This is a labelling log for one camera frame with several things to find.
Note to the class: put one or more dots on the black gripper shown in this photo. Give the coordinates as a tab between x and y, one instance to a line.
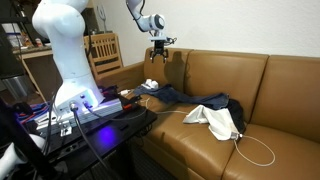
160	46

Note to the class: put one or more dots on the white sock with gray toe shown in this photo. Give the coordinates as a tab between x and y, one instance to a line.
149	85

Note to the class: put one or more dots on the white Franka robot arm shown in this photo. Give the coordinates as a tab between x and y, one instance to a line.
68	53

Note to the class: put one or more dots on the wooden slatted chair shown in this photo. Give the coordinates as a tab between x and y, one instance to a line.
104	53

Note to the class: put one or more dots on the blue denim jeans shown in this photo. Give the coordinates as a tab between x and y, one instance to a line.
173	96

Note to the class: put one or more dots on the white power adapter block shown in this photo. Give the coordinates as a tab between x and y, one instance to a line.
125	92

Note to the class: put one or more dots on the brown leather sofa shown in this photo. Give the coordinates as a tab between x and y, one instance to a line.
206	76

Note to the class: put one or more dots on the silver robot mounting plate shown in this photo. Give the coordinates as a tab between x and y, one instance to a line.
106	108

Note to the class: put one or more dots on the white cloth garment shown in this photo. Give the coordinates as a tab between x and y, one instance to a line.
216	121

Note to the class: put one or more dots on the black cart table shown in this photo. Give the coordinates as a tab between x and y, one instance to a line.
110	133

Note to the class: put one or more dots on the black garment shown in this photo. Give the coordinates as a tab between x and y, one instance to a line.
237	111

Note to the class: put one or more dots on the small white charger plug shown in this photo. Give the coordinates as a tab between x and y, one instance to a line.
235	135

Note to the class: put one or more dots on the wooden desk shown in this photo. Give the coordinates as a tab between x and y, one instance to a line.
40	68

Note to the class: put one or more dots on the small red white can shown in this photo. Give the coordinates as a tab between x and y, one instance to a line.
39	42

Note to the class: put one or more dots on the gray trash can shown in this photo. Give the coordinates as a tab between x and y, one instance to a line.
16	86

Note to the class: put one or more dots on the black monitor screen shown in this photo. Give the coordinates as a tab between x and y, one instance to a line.
8	53

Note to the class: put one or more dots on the black tripod pole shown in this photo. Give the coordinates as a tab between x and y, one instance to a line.
20	140

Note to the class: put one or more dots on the white rounded device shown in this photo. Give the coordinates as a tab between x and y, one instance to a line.
8	158

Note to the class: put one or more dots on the small metal bracket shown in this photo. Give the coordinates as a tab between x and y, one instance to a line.
65	129

